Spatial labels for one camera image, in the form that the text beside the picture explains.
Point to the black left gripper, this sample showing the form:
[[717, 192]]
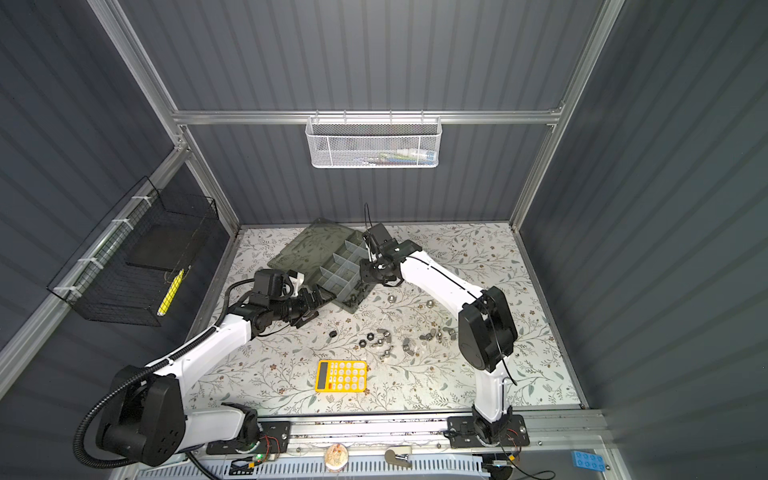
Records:
[[308, 307]]

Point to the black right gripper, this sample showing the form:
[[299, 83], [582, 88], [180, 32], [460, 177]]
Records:
[[366, 275]]

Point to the green transparent organizer box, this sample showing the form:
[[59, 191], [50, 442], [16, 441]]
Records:
[[328, 254]]

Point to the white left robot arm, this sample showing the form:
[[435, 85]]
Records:
[[144, 417]]

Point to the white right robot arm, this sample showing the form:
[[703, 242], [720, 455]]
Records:
[[486, 329]]

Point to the silver wing nut pile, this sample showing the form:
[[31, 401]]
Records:
[[444, 334]]

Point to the yellow calculator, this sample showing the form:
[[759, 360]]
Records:
[[341, 376]]

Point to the yellow marker in basket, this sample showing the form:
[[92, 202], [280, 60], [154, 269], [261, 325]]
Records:
[[170, 294]]

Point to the blue toy brick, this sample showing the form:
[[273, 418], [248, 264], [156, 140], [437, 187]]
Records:
[[588, 461]]

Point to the white wire wall basket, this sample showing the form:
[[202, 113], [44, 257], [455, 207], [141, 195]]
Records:
[[373, 145]]

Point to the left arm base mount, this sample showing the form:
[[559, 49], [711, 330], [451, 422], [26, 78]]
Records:
[[271, 438]]

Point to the black wire wall basket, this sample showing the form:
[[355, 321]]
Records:
[[124, 274]]

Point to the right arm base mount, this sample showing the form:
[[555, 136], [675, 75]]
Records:
[[473, 431]]

